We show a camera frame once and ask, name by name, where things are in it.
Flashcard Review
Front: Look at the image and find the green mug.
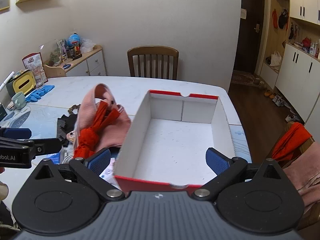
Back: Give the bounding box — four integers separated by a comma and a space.
11, 92, 27, 110

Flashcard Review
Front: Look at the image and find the red framed picture card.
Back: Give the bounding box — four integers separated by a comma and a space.
22, 52, 48, 83

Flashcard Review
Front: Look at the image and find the pink scarf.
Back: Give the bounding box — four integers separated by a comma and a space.
284, 144, 320, 214

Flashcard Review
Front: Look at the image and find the red knotted scarf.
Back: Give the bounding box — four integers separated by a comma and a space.
74, 100, 120, 159

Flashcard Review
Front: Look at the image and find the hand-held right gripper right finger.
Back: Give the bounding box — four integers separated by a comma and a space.
191, 148, 288, 201

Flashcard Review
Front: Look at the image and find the white wooden sideboard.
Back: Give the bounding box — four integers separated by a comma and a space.
44, 45, 108, 78

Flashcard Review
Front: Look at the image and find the dark wooden door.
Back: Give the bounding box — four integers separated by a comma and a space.
234, 0, 266, 72

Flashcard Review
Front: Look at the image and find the red folded cloth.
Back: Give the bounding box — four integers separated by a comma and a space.
272, 122, 313, 162

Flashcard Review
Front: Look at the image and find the yellow tissue box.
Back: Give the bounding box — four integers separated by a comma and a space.
12, 70, 36, 96

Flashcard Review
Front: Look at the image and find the wooden armchair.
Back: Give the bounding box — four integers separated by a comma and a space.
270, 121, 320, 230

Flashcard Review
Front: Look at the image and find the person's left hand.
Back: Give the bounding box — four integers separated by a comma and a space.
0, 167, 9, 201

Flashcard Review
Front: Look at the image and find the white printed packet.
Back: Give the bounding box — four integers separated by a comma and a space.
100, 157, 119, 189

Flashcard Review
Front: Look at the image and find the blue globe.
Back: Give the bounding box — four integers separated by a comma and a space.
68, 34, 82, 47

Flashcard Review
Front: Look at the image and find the blue white packet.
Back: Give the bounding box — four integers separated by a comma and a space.
43, 152, 62, 165

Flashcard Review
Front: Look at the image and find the wooden slat-back chair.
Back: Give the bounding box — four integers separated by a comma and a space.
127, 46, 179, 80

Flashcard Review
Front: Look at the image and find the white stick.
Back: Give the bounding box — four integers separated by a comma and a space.
0, 71, 15, 90

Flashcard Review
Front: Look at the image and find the black mesh cloth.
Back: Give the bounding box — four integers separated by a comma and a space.
56, 114, 77, 147

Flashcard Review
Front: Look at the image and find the red shoe box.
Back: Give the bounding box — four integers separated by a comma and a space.
114, 89, 237, 195

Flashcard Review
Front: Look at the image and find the blue rubber glove pair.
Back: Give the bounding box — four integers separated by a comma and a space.
25, 85, 55, 103

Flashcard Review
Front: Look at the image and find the clear plastic bag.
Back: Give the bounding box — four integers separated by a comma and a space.
80, 39, 95, 53

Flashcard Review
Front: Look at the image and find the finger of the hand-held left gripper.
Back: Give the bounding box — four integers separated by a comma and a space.
0, 127, 32, 140
0, 137, 62, 156

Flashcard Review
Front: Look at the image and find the pink fleece garment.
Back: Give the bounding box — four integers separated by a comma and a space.
75, 84, 132, 147

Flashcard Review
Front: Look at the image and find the black hanging bag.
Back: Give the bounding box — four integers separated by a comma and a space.
278, 9, 289, 29

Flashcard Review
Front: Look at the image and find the cartoon face card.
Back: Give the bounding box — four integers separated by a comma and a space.
66, 129, 78, 143

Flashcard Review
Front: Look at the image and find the white tote bag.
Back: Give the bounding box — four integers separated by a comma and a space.
269, 51, 282, 67

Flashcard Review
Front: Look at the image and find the patterned door mat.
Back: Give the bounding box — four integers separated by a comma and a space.
230, 71, 258, 86

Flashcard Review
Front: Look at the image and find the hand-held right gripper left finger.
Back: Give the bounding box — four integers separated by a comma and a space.
31, 148, 125, 201

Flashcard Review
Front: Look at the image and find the white lower cabinet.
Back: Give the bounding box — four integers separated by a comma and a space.
275, 44, 320, 110

